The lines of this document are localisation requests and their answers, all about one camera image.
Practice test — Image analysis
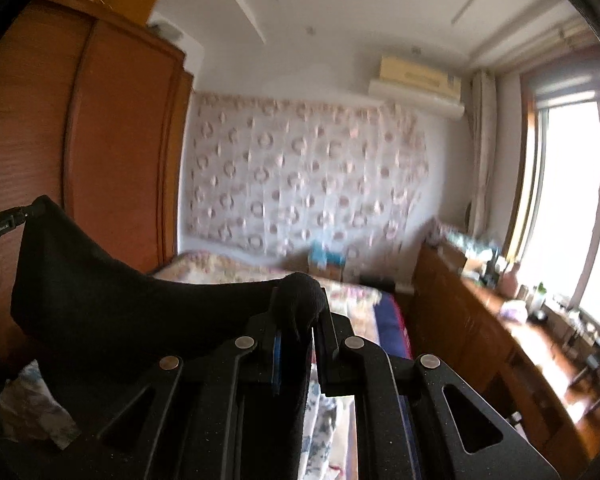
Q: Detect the wooden wardrobe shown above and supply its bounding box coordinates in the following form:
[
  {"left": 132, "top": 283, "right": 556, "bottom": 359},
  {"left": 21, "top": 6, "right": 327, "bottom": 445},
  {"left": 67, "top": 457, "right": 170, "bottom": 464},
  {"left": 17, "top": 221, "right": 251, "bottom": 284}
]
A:
[{"left": 0, "top": 0, "right": 196, "bottom": 361}]

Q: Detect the blue floral bed sheet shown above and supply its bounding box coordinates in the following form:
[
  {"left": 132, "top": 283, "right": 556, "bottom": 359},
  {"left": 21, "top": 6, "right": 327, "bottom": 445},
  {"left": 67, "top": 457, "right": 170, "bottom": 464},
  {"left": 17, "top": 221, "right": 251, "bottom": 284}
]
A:
[{"left": 0, "top": 359, "right": 358, "bottom": 480}]

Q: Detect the pink floral bed sheet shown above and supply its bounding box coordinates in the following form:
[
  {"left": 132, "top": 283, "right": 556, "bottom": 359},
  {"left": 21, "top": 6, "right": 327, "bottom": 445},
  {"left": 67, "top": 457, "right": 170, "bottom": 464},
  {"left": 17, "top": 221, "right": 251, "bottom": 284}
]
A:
[{"left": 152, "top": 251, "right": 397, "bottom": 313}]

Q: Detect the small cardboard box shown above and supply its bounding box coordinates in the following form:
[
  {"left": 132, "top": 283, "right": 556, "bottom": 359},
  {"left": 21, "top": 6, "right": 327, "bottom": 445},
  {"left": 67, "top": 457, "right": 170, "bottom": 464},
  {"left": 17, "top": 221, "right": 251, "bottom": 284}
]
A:
[{"left": 307, "top": 252, "right": 349, "bottom": 282}]

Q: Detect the wall air conditioner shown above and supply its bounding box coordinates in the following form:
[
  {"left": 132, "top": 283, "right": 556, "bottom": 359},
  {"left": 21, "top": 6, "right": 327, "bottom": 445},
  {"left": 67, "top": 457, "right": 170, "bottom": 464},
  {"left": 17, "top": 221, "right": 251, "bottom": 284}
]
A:
[{"left": 368, "top": 55, "right": 467, "bottom": 122}]

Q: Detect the wooden sideboard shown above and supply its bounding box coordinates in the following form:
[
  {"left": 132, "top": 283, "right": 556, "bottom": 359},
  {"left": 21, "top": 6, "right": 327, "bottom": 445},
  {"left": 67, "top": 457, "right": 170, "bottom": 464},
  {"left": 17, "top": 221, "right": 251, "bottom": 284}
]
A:
[{"left": 411, "top": 237, "right": 600, "bottom": 463}]

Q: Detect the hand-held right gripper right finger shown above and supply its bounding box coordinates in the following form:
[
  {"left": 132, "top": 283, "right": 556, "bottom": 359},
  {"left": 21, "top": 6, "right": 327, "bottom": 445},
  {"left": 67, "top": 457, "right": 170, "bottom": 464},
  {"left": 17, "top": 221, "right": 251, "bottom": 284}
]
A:
[{"left": 312, "top": 310, "right": 563, "bottom": 480}]

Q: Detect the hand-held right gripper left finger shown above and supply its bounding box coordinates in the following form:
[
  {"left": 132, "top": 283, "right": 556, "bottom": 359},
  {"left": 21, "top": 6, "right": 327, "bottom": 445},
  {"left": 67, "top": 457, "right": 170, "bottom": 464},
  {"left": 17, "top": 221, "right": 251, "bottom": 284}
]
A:
[{"left": 75, "top": 310, "right": 293, "bottom": 480}]

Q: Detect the pink bottle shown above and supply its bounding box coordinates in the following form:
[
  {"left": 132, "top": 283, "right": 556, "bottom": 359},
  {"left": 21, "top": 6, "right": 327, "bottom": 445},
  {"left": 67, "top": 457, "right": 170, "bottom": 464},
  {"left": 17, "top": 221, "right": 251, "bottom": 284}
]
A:
[{"left": 499, "top": 264, "right": 524, "bottom": 299}]

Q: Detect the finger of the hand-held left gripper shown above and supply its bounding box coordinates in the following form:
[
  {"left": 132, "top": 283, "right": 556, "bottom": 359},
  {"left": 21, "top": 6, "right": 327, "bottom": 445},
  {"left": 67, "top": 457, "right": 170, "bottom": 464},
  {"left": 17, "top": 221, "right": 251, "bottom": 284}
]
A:
[{"left": 0, "top": 205, "right": 33, "bottom": 242}]

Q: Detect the dark blue blanket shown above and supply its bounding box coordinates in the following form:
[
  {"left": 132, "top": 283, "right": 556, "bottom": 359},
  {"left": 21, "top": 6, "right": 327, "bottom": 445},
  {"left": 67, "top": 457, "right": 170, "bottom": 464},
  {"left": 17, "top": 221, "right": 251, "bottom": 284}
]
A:
[{"left": 374, "top": 291, "right": 415, "bottom": 361}]

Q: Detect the black printed t-shirt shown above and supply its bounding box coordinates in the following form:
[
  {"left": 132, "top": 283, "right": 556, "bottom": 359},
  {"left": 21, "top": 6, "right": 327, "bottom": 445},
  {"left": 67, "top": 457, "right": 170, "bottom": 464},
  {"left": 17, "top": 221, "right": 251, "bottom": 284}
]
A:
[{"left": 10, "top": 195, "right": 331, "bottom": 480}]

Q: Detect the circle patterned wall curtain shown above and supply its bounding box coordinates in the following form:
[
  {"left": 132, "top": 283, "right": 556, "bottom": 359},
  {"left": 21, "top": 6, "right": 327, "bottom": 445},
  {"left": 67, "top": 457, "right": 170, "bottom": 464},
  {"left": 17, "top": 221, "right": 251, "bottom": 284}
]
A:
[{"left": 177, "top": 89, "right": 431, "bottom": 261}]

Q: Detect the pale window curtain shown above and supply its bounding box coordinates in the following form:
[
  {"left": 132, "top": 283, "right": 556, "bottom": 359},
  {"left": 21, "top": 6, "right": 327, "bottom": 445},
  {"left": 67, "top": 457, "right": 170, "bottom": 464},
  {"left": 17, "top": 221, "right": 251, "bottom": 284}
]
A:
[{"left": 466, "top": 70, "right": 502, "bottom": 242}]

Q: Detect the window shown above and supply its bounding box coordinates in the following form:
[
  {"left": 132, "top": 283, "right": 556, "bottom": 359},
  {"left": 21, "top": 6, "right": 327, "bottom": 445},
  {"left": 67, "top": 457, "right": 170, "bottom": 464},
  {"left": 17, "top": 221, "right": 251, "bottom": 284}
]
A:
[{"left": 505, "top": 70, "right": 600, "bottom": 341}]

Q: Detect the blue plastic bag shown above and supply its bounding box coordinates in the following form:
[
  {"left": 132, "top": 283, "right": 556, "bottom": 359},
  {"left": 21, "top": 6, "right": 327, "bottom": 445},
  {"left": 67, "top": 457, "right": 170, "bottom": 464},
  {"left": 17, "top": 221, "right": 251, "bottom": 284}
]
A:
[{"left": 309, "top": 241, "right": 332, "bottom": 267}]

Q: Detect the white plastic bag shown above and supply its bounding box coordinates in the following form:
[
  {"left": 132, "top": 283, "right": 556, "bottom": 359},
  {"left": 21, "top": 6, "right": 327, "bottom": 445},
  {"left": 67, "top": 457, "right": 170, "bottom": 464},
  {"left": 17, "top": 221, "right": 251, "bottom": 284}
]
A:
[{"left": 499, "top": 300, "right": 529, "bottom": 322}]

